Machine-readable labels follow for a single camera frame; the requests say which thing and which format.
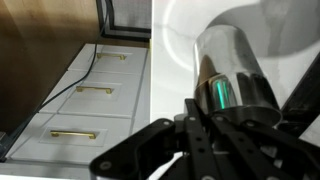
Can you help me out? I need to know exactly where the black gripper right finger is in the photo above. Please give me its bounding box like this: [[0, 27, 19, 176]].
[[210, 53, 320, 180]]

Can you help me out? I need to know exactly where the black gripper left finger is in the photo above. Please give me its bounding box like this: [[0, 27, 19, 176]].
[[89, 98, 221, 180]]

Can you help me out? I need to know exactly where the shiny metal cup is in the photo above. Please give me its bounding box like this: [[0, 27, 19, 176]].
[[193, 24, 284, 128]]

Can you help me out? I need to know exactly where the thin black floor cable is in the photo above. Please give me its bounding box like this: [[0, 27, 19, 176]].
[[0, 0, 113, 160]]

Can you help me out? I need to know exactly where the gold drawer handle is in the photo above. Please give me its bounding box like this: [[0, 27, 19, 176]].
[[75, 85, 113, 96], [96, 52, 128, 62], [49, 130, 98, 140]]

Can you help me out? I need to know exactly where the white drawer with handle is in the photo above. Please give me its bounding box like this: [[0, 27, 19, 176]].
[[67, 43, 150, 76], [6, 113, 135, 167], [39, 69, 145, 120]]

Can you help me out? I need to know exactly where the black framed mesh panel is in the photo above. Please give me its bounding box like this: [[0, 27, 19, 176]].
[[95, 0, 153, 43]]

